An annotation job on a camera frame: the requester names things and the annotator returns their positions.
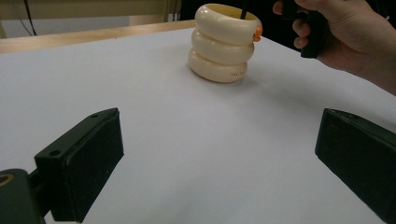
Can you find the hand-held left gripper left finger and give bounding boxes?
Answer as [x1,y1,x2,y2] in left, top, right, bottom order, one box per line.
[34,107,125,224]

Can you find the cream ringed pen holder cup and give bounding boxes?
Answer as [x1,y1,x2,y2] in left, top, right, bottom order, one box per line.
[187,3,263,84]

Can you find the white table mat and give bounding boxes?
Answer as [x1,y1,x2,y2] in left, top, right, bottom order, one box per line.
[0,27,396,224]

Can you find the dark curtain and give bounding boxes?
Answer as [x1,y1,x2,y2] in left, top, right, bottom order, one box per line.
[179,0,396,54]

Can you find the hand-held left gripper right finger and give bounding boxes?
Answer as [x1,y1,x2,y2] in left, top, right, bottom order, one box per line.
[315,107,396,224]

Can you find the black hanging cable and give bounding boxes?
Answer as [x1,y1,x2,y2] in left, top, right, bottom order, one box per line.
[22,0,39,36]

